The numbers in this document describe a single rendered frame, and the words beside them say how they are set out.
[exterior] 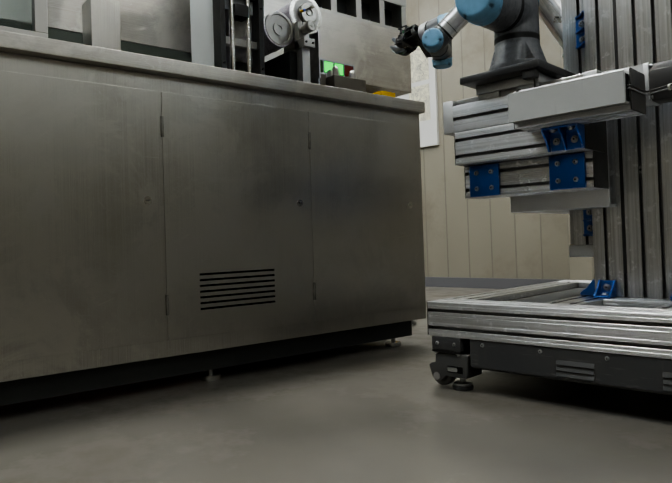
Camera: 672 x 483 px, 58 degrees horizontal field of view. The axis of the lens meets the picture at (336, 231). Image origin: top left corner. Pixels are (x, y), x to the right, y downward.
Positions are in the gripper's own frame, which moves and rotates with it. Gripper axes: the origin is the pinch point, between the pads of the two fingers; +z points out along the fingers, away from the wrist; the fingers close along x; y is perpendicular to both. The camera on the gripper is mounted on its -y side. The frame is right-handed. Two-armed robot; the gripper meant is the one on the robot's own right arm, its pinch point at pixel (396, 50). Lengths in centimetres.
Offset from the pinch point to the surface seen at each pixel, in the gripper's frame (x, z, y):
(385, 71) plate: -10.3, 37.7, -21.4
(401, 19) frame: -42, 40, -25
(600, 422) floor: 127, -121, 9
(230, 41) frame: 38, -18, 74
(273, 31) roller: 20, -3, 55
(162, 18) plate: 21, 26, 88
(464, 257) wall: 35, 152, -207
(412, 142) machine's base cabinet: 46, -26, 1
